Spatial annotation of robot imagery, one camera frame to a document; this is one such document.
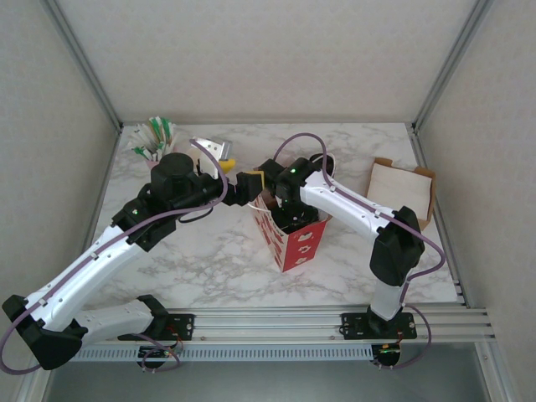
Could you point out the aluminium side rail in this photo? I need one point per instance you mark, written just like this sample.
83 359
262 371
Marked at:
106 169
420 147

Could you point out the brown cardboard napkin tray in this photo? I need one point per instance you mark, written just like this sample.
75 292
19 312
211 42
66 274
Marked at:
383 161

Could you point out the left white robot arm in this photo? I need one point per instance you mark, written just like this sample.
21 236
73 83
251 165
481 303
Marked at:
84 272

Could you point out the white paper napkins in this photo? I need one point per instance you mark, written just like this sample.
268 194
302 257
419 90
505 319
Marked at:
398 188

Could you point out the red paper gift bag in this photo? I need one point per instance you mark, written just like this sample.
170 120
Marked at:
303 249

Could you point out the aluminium frame post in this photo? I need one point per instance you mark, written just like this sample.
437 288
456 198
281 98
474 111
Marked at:
451 63
85 63

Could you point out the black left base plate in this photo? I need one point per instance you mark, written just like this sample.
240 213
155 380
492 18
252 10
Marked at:
184 324

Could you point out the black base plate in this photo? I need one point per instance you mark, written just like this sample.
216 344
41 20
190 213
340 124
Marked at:
184 324
356 326

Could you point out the aluminium mounting rail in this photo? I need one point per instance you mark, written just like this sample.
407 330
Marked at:
268 324

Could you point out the small circuit board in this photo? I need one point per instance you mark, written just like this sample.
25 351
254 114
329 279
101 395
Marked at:
387 356
157 354

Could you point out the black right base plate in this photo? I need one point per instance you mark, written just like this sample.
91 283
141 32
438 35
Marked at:
356 326

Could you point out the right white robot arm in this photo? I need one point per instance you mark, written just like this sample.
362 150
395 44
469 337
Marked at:
347 201

